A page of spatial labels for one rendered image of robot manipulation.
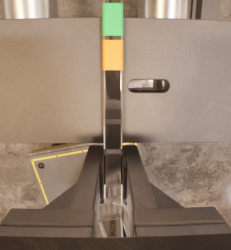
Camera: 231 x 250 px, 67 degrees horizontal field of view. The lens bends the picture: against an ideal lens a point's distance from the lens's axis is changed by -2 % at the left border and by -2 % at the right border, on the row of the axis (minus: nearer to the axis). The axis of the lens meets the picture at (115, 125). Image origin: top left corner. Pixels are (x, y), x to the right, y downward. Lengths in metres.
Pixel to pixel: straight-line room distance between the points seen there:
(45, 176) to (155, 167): 0.85
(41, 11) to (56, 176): 0.97
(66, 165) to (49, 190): 0.22
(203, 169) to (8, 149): 1.62
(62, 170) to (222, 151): 1.26
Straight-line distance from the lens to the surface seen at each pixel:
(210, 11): 0.60
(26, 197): 1.82
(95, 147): 0.15
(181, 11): 0.43
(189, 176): 1.67
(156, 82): 0.44
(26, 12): 0.44
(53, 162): 1.16
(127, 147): 0.15
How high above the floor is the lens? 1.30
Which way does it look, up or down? 74 degrees down
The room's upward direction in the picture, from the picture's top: 177 degrees clockwise
